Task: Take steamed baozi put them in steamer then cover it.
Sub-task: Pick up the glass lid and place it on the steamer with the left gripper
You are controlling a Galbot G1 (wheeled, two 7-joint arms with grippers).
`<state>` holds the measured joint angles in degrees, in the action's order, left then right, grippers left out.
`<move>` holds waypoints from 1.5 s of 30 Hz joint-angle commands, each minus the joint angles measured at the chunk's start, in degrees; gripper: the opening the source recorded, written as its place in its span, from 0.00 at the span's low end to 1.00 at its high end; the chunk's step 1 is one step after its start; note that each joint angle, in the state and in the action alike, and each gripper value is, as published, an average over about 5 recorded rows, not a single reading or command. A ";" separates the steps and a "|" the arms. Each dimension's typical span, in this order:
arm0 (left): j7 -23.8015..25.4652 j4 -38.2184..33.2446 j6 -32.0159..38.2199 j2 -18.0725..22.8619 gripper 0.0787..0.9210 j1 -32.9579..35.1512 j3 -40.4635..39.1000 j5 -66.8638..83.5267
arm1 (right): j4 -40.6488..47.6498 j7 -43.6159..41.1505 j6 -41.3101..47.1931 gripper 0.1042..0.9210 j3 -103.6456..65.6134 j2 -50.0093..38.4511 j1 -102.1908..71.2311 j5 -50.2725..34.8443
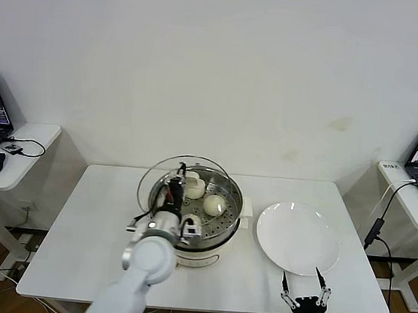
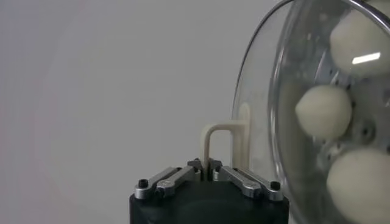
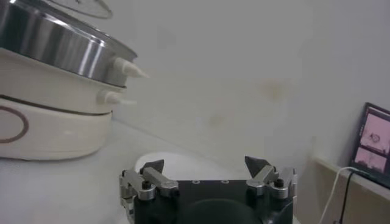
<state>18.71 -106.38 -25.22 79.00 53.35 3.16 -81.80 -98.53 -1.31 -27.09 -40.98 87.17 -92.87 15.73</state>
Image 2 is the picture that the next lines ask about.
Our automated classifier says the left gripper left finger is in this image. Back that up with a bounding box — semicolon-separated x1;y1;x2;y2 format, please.
133;158;205;200

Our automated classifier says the stainless steel steamer basket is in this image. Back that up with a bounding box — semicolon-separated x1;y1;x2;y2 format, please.
268;0;390;224

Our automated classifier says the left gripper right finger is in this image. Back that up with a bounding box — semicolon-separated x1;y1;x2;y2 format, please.
208;158;284;202

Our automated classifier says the glass lid with cream handle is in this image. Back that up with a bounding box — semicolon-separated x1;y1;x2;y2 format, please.
200;0;390;224

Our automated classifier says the white steamed baozi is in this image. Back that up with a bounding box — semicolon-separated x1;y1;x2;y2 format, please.
294;85;353;141
326;147;390;224
330;8;390;77

